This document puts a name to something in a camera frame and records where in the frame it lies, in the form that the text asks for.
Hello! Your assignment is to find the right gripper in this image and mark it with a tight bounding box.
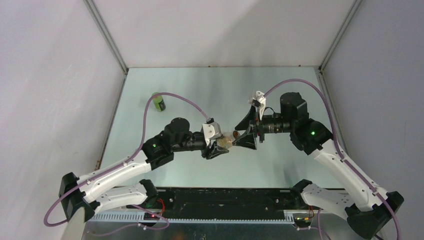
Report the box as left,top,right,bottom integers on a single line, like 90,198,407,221
232,104,294,150

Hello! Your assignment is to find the clear pill bottle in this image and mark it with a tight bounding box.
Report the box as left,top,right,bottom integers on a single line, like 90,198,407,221
216,132,234,149

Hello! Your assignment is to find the green pill bottle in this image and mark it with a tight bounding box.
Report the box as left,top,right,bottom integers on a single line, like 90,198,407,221
152,92,166,112

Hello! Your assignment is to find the bottle cap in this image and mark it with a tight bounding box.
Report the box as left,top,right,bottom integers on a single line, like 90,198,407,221
232,130,240,139

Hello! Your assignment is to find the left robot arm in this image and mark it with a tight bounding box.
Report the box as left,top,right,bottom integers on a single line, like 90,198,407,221
59,117,229,221

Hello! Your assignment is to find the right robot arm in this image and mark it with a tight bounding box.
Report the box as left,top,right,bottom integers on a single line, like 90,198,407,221
233,92,404,240

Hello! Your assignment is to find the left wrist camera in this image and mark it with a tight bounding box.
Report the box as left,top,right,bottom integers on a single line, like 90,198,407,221
201,118,222,146

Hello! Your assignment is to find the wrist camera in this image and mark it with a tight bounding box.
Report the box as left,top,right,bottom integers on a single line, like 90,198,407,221
248,90,266,120
201,118,222,146

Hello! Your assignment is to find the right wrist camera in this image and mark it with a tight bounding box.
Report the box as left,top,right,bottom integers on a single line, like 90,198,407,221
248,90,266,120

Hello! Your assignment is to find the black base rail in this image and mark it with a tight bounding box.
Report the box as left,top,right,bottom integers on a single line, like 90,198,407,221
140,187,318,221

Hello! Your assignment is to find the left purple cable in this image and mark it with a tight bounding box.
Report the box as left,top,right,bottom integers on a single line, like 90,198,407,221
43,92,211,228

